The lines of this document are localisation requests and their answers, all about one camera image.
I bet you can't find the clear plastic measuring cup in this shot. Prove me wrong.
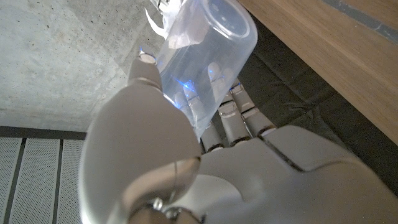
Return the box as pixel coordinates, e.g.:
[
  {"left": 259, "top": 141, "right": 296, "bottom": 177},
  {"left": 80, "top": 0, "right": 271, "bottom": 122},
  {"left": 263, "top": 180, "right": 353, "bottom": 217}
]
[{"left": 155, "top": 0, "right": 259, "bottom": 141}]

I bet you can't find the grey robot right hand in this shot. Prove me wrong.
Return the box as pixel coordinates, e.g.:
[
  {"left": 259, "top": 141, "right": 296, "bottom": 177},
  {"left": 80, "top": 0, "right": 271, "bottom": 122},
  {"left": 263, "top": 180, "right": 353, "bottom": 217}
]
[{"left": 149, "top": 0, "right": 170, "bottom": 10}]

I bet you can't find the grey tape strip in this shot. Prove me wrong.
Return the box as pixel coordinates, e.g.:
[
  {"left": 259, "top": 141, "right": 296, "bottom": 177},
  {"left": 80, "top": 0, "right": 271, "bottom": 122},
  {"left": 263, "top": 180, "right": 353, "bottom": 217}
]
[{"left": 321, "top": 0, "right": 398, "bottom": 45}]

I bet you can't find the white paper tissue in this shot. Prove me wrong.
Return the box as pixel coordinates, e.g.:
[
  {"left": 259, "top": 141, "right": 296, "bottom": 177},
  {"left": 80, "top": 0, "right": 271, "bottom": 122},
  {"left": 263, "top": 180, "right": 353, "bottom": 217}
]
[{"left": 144, "top": 0, "right": 185, "bottom": 40}]

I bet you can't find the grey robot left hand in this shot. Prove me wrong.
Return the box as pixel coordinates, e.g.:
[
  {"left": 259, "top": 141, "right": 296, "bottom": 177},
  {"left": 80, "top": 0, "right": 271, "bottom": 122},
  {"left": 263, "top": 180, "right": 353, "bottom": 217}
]
[{"left": 77, "top": 45, "right": 398, "bottom": 224}]

